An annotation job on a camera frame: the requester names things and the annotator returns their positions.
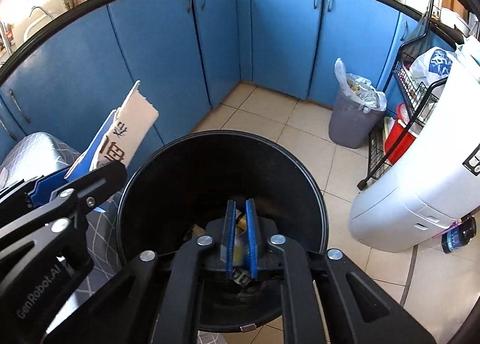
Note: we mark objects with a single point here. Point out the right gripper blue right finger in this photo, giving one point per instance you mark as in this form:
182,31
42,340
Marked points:
253,234

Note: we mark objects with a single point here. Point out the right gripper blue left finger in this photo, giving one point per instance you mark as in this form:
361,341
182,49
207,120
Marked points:
228,238

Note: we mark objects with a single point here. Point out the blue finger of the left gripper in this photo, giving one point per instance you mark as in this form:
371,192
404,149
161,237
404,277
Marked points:
97,186
44,187

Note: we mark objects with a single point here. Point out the white blue torn carton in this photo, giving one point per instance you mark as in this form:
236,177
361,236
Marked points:
120,136

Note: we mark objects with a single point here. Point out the yellow wrapper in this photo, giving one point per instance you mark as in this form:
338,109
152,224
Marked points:
240,238

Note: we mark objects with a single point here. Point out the kitchen faucet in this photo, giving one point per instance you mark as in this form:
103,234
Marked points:
39,18

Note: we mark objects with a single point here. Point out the grey bin with bag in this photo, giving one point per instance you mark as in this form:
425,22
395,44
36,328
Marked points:
357,108

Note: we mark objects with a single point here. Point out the white appliance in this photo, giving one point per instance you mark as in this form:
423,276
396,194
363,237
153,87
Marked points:
436,182

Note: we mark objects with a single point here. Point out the white plastic shopping bag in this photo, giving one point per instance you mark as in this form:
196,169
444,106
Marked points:
431,66

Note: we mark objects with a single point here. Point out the black wire rack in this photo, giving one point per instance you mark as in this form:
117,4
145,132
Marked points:
417,101

